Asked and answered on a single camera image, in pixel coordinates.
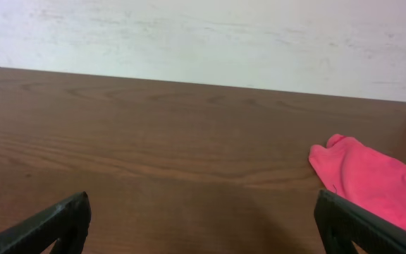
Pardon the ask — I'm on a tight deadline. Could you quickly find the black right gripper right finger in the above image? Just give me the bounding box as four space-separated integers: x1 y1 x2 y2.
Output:
314 190 406 254

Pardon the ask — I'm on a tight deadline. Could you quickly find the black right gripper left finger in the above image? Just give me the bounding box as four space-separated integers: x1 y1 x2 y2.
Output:
0 192 91 254

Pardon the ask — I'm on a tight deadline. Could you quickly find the red printed t-shirt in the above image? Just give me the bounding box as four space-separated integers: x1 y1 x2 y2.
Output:
309 134 406 230

